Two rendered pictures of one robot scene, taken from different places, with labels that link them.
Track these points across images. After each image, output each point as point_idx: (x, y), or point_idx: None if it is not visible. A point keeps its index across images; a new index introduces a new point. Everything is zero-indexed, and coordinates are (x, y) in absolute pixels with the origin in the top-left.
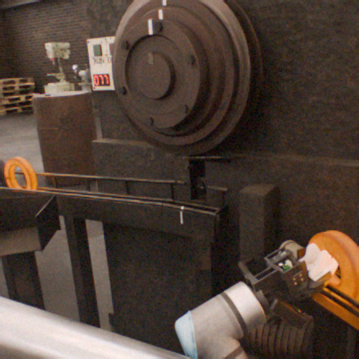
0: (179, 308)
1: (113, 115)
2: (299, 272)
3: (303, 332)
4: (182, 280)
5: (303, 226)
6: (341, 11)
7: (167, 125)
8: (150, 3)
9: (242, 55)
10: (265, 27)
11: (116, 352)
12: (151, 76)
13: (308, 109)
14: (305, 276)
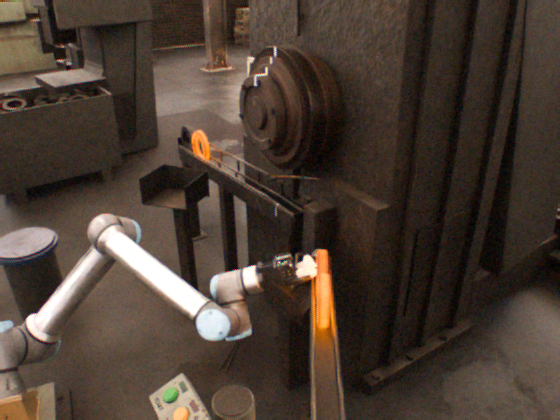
0: None
1: None
2: (286, 269)
3: (307, 308)
4: None
5: (347, 241)
6: (383, 94)
7: (261, 148)
8: (264, 59)
9: (308, 113)
10: (343, 88)
11: (164, 279)
12: (254, 113)
13: (362, 156)
14: (292, 273)
